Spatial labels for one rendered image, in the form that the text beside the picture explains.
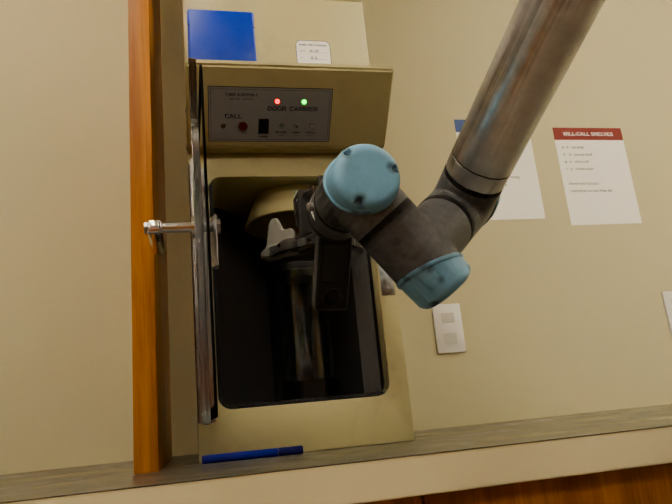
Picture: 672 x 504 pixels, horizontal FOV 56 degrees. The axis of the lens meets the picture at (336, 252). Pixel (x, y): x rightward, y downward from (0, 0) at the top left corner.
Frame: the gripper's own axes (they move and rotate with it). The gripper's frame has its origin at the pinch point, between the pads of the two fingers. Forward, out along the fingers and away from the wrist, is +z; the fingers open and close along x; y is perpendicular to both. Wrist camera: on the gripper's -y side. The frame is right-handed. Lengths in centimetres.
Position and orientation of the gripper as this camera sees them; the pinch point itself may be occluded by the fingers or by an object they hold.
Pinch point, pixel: (310, 259)
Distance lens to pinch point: 98.7
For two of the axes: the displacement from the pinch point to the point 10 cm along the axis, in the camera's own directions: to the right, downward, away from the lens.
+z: -2.1, 2.1, 9.5
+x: -9.7, 0.4, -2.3
